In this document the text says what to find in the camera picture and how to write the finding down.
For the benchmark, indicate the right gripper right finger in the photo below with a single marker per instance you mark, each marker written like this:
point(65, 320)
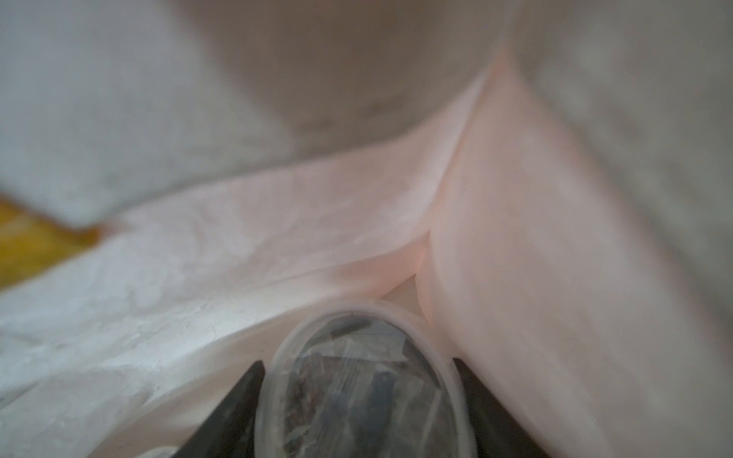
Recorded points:
point(497, 433)

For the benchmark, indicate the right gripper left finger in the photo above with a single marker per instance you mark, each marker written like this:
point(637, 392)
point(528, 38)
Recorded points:
point(229, 431)

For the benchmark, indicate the white canvas bag yellow handles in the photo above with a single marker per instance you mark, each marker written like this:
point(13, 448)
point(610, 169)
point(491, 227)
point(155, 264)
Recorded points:
point(555, 178)

